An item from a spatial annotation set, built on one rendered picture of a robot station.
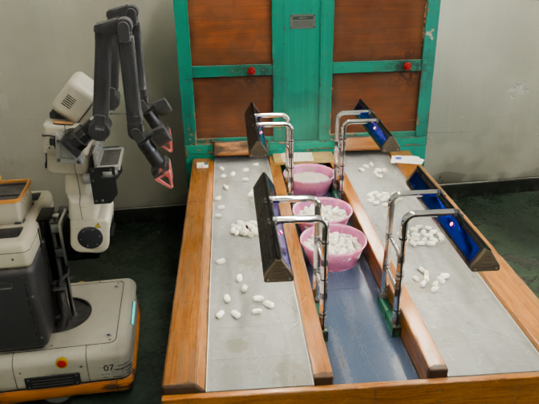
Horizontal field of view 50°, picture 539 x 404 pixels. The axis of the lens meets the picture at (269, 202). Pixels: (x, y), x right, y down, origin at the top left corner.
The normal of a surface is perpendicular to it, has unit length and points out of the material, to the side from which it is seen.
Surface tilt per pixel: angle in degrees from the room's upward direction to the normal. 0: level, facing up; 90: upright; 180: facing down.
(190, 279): 0
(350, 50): 90
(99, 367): 90
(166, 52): 90
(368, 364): 0
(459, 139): 90
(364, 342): 0
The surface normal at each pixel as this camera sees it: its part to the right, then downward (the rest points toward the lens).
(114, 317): -0.01, -0.91
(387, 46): 0.07, 0.41
